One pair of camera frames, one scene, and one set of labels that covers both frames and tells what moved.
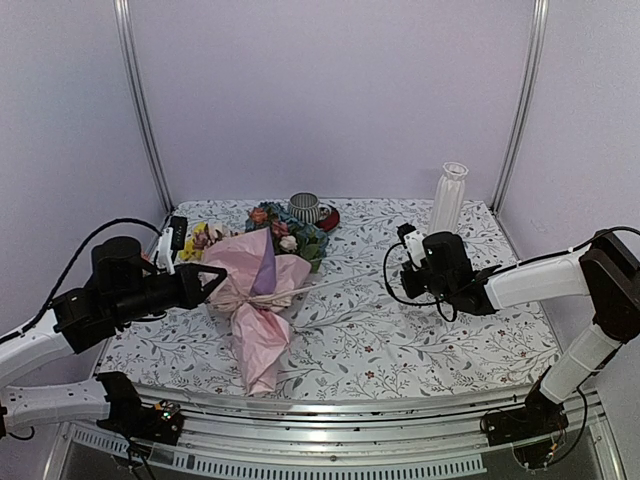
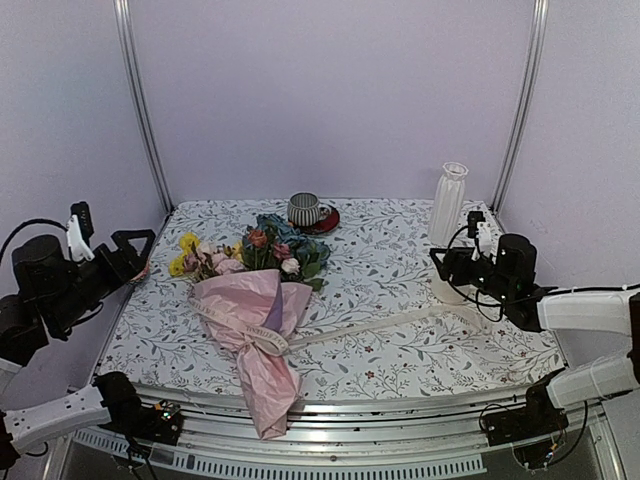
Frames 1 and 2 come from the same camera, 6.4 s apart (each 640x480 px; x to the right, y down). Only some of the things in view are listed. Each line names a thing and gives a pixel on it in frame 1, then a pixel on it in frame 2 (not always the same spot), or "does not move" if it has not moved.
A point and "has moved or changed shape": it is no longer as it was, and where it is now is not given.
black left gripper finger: x=189 y=292 → x=125 y=262
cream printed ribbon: x=279 y=298 → x=449 y=304
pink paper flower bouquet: x=255 y=272 has moved or changed shape
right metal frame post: x=531 y=91 does not move
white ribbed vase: x=449 y=199 does not move
